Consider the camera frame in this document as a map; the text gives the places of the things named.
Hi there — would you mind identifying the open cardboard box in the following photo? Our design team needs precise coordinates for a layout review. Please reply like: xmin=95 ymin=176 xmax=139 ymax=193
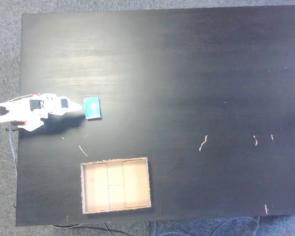
xmin=80 ymin=157 xmax=152 ymax=215

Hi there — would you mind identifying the pale blue cable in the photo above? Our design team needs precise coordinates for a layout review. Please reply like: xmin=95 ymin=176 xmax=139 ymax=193
xmin=8 ymin=128 xmax=18 ymax=208

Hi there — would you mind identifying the black cable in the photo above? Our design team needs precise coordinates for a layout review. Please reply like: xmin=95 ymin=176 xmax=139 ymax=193
xmin=50 ymin=222 xmax=131 ymax=236

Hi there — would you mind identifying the thin dark cable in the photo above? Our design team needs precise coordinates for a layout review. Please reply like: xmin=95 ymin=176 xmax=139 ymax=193
xmin=147 ymin=220 xmax=158 ymax=236

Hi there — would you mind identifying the pale looped cable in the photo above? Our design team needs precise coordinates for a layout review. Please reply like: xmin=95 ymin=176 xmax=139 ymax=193
xmin=162 ymin=215 xmax=261 ymax=236

